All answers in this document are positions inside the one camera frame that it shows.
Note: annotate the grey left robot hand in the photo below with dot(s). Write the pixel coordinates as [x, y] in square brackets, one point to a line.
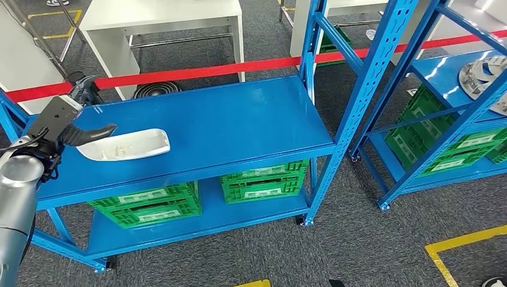
[91, 134]

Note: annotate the white plastic shell part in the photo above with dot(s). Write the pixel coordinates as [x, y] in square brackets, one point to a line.
[130, 144]

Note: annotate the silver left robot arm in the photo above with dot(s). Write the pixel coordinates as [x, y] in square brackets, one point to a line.
[16, 198]

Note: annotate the blue metal shelf rack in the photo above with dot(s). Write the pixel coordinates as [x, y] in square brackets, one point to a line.
[221, 122]
[443, 71]

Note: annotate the black robot body part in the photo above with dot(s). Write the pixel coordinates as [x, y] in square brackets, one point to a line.
[336, 283]

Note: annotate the silver cast metal part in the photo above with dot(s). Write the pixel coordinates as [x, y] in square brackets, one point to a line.
[479, 77]

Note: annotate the black ribbed round base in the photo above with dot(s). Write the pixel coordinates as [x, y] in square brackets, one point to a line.
[156, 90]

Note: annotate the white board panel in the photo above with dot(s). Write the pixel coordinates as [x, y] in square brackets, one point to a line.
[23, 55]

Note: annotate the red barrier belt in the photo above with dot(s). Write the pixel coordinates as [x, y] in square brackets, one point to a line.
[198, 72]

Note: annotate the person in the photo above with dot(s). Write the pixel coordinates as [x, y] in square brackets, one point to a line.
[57, 2]

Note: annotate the crumpled clear plastic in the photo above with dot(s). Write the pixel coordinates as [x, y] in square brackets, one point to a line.
[370, 34]

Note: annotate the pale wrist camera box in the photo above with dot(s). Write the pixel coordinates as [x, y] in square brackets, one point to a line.
[55, 117]

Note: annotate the black barrier post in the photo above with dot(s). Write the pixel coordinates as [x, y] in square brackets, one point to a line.
[75, 78]

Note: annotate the chrome pole frame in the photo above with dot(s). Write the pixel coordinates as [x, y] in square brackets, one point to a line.
[43, 43]

